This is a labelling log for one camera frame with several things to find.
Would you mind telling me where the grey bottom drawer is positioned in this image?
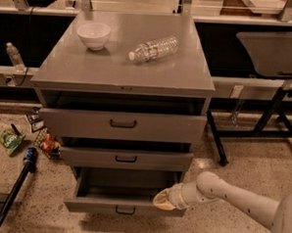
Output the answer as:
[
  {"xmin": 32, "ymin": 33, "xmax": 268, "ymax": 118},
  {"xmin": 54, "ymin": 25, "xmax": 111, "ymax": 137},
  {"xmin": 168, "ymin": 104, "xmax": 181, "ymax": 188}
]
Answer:
[{"xmin": 64, "ymin": 167, "xmax": 185, "ymax": 217}]

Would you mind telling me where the grey drawer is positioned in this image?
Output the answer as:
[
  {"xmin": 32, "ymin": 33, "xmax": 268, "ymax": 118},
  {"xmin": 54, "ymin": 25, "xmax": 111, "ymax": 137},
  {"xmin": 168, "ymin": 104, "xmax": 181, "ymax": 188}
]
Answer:
[
  {"xmin": 64, "ymin": 167, "xmax": 185, "ymax": 217},
  {"xmin": 40, "ymin": 108, "xmax": 207, "ymax": 143},
  {"xmin": 60, "ymin": 147, "xmax": 193, "ymax": 171}
]

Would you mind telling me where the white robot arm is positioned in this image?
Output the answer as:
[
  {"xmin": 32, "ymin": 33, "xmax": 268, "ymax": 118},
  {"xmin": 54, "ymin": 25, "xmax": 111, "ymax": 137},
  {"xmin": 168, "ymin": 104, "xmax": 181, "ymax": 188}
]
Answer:
[{"xmin": 152, "ymin": 171, "xmax": 292, "ymax": 233}]

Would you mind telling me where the grey middle drawer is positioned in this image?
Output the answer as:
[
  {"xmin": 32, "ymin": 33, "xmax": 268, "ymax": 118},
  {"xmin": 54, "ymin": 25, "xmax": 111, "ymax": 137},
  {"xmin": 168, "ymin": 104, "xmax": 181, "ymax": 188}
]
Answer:
[{"xmin": 60, "ymin": 147, "xmax": 193, "ymax": 171}]

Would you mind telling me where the grey metal drawer cabinet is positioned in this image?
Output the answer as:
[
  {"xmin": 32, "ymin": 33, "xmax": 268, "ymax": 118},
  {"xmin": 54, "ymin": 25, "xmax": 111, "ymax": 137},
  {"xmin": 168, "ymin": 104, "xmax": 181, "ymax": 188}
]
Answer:
[{"xmin": 24, "ymin": 7, "xmax": 219, "ymax": 204}]

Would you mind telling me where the grey top drawer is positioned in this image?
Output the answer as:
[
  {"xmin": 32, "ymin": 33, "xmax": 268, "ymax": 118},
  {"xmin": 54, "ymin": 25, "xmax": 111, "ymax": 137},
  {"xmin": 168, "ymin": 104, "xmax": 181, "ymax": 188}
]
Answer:
[{"xmin": 40, "ymin": 108, "xmax": 207, "ymax": 143}]

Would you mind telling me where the orange snack bag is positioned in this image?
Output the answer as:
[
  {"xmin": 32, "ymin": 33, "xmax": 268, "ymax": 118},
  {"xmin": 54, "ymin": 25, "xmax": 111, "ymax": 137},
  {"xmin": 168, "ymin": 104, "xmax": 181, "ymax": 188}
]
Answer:
[{"xmin": 40, "ymin": 134, "xmax": 60, "ymax": 153}]

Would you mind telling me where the clear plastic bottle lying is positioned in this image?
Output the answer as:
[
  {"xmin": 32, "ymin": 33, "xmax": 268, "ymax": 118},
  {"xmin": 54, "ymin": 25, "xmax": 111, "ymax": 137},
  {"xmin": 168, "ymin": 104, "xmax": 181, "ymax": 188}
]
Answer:
[{"xmin": 127, "ymin": 35, "xmax": 178, "ymax": 63}]

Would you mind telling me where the black pole left floor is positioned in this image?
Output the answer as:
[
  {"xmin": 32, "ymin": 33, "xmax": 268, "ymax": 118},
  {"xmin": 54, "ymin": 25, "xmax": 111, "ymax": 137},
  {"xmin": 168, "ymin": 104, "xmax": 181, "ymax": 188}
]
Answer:
[{"xmin": 0, "ymin": 162, "xmax": 35, "ymax": 228}]

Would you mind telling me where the blue soda can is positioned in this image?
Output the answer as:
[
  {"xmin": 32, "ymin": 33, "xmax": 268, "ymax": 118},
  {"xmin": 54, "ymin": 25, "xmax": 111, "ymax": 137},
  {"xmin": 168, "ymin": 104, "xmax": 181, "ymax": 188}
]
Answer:
[{"xmin": 23, "ymin": 147, "xmax": 38, "ymax": 166}]

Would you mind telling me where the black white snack packet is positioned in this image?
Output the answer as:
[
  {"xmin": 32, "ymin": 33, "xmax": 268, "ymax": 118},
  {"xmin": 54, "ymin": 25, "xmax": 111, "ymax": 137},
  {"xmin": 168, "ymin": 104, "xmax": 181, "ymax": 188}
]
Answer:
[{"xmin": 26, "ymin": 115, "xmax": 44, "ymax": 132}]

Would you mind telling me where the green snack bag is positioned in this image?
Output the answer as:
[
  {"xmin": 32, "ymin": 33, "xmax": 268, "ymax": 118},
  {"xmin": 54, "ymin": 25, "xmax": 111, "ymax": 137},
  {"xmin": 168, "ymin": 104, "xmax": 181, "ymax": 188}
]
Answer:
[{"xmin": 0, "ymin": 128, "xmax": 24, "ymax": 156}]

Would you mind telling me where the white ceramic bowl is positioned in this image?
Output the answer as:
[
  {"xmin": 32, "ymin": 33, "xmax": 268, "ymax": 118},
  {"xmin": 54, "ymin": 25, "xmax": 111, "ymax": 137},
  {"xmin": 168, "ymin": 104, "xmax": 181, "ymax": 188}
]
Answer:
[{"xmin": 76, "ymin": 23, "xmax": 112, "ymax": 50}]

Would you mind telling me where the small water bottle standing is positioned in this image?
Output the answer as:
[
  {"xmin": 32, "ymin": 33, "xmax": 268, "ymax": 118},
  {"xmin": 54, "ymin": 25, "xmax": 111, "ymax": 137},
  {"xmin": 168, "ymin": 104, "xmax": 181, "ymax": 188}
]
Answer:
[{"xmin": 6, "ymin": 43, "xmax": 25, "ymax": 72}]

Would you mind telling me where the white wall outlet plate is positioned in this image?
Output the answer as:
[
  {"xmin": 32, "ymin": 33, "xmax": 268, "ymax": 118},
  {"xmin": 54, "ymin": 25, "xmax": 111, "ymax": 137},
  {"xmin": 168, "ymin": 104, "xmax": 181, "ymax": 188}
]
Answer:
[{"xmin": 230, "ymin": 85, "xmax": 244, "ymax": 99}]

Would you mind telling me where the black table stand frame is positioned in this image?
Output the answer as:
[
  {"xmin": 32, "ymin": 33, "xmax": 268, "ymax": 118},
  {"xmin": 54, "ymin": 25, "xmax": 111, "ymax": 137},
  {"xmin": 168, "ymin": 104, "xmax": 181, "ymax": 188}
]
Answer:
[{"xmin": 203, "ymin": 74, "xmax": 292, "ymax": 170}]

